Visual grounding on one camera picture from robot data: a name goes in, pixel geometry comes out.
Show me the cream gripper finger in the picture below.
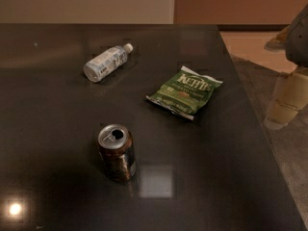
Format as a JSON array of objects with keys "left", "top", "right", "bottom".
[{"left": 264, "top": 66, "right": 308, "bottom": 130}]

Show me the green jalapeno chip bag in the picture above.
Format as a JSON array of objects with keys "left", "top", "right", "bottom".
[{"left": 146, "top": 65, "right": 222, "bottom": 120}]

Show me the brown soda can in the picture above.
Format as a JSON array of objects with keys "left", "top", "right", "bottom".
[{"left": 98, "top": 124, "right": 137, "bottom": 182}]

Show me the clear plastic water bottle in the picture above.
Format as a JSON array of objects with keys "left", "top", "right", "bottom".
[{"left": 83, "top": 43, "right": 134, "bottom": 83}]

